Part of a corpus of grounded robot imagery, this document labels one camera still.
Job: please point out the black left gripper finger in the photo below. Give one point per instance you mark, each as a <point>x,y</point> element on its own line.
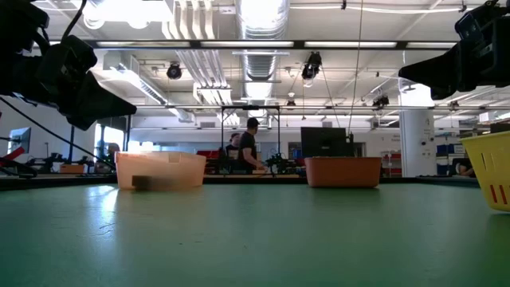
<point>99,105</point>

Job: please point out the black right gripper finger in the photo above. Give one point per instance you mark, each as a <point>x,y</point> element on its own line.
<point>438,71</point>

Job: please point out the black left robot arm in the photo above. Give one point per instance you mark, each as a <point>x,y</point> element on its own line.
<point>16,36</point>

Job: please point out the white pillar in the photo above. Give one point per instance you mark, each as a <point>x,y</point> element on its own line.
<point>417,139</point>

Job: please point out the small tilted monitor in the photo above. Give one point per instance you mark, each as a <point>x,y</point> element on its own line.
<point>20,139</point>

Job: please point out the seated person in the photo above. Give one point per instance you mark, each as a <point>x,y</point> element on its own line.
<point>465,168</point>

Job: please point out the orange plastic bin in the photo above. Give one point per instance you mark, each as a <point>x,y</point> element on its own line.
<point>342,173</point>
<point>179,171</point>

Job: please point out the yellow slotted plastic basket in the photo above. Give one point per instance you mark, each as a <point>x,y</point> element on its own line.
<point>484,179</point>

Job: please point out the black monitor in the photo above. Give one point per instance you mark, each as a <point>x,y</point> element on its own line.
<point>323,141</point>

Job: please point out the standing person with cap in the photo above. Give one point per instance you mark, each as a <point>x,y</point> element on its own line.
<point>248,147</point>

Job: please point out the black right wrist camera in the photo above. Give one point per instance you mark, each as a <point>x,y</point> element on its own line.
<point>468,26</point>

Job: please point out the black hanging camera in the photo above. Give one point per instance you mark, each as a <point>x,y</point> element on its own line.
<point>174,71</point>
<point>311,65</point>

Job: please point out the black cage frame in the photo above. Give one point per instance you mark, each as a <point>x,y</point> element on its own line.
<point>250,107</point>

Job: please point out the black table edge frame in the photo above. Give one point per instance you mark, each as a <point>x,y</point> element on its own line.
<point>247,179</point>

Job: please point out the silver ventilation duct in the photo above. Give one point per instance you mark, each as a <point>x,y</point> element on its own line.
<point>261,60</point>

